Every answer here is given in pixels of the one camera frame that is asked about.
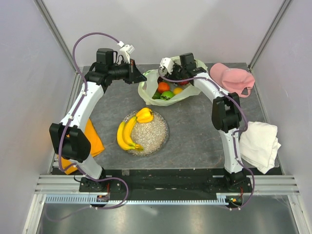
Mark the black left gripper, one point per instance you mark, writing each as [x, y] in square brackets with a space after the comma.
[134, 74]

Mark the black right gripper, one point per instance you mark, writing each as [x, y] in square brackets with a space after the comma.
[175, 66]

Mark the translucent green plastic bag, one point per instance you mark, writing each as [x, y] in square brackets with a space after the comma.
[148, 90]

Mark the yellow fake bell pepper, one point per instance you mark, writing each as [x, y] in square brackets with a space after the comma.
[145, 115]

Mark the yellow fake banana bunch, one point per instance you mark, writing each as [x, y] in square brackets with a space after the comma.
[124, 139]

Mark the red fake dragon fruit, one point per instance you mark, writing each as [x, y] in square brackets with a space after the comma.
[182, 83]

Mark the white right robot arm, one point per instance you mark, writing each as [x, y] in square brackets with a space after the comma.
[226, 111]

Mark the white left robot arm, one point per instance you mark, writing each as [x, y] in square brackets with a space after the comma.
[68, 137]

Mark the yellow fake lemon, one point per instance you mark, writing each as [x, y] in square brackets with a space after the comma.
[177, 91]

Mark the orange fake orange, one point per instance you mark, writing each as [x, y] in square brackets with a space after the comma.
[162, 87]

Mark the green fake apple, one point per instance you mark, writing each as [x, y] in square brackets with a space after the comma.
[167, 95]

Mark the pink baseball cap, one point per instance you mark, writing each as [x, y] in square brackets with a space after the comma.
[233, 79]

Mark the speckled glass plate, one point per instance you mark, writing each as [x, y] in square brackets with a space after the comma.
[151, 136]

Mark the orange cloth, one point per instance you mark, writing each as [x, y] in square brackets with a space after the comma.
[96, 147]

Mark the white folded towel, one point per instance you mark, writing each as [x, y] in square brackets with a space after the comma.
[259, 145]

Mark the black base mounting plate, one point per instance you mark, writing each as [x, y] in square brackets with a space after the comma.
[147, 183]

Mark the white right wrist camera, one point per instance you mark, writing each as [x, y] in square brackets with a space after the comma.
[166, 64]

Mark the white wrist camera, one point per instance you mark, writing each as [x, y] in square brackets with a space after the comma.
[166, 64]
[125, 50]

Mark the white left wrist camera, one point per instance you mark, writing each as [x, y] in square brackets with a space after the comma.
[125, 50]

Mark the grey slotted cable duct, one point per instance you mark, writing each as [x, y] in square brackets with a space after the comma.
[95, 199]

